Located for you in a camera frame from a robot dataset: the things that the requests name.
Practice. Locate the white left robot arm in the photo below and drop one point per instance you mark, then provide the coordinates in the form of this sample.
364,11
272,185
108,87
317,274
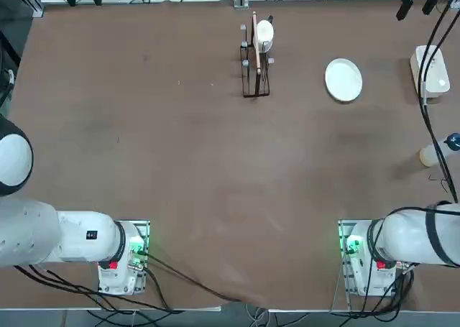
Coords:
72,233

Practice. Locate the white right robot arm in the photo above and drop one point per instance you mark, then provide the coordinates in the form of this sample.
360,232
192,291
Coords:
406,237

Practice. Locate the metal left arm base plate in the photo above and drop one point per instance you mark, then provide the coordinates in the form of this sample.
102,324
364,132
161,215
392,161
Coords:
144,230

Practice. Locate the white round plate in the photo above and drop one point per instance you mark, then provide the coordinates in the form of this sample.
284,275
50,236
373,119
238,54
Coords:
343,79

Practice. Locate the transparent sauce bottle blue cap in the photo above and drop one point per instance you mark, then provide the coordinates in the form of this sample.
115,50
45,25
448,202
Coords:
429,155

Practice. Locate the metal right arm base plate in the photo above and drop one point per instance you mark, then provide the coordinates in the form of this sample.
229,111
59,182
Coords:
342,233

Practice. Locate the wooden rod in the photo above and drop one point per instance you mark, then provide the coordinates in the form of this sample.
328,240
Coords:
257,54

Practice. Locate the cream lidded storage box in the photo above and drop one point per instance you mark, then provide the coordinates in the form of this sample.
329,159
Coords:
436,79

